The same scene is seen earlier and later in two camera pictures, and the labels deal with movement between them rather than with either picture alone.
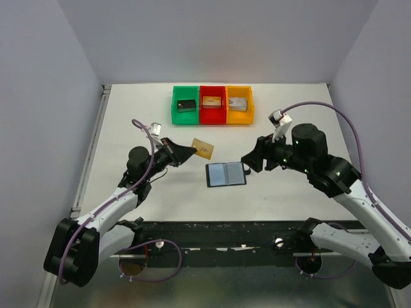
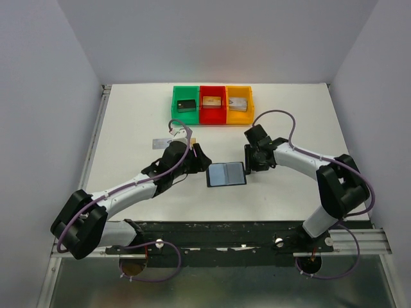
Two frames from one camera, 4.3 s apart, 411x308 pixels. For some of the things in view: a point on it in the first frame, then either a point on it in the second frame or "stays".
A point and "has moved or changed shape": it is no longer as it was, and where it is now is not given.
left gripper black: x=171 y=151 -> x=199 y=158
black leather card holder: x=220 y=174 stays
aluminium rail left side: x=76 y=210 stays
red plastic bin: x=212 y=114 stays
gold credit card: x=203 y=149 has moved or changed shape
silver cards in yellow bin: x=237 y=104 stays
